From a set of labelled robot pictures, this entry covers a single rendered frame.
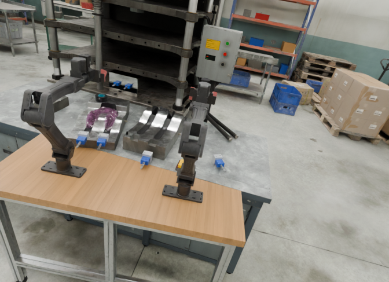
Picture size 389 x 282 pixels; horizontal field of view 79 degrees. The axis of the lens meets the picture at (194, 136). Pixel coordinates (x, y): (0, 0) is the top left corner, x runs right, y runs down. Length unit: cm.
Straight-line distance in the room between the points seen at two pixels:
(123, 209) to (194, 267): 95
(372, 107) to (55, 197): 448
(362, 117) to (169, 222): 412
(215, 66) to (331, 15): 635
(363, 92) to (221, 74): 301
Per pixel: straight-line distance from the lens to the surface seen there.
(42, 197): 123
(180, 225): 108
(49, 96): 105
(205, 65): 202
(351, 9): 826
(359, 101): 465
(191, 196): 119
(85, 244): 203
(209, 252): 183
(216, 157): 141
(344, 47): 833
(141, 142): 139
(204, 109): 103
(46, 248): 207
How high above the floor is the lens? 163
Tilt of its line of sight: 30 degrees down
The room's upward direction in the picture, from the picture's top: 11 degrees clockwise
